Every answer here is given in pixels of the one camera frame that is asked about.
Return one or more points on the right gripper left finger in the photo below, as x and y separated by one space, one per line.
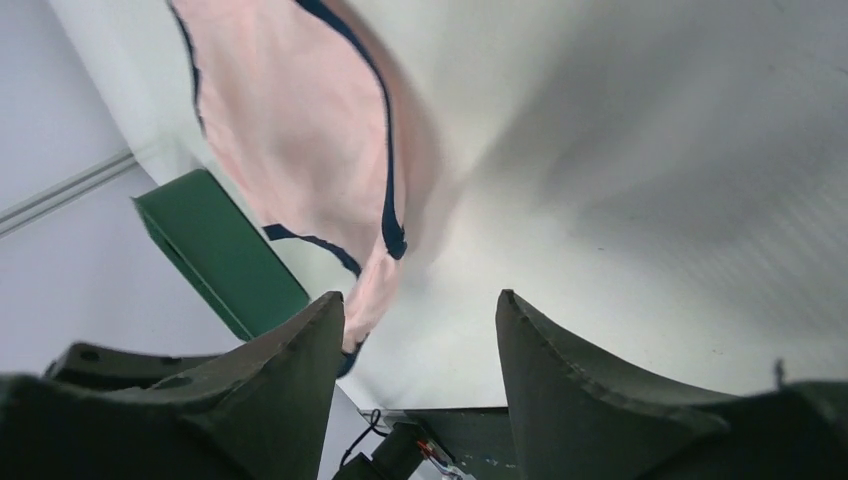
259 411

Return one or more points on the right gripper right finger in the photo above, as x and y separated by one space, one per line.
578 411

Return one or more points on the pink underwear navy trim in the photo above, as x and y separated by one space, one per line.
308 114

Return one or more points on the green compartment tray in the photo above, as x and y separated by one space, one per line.
217 250

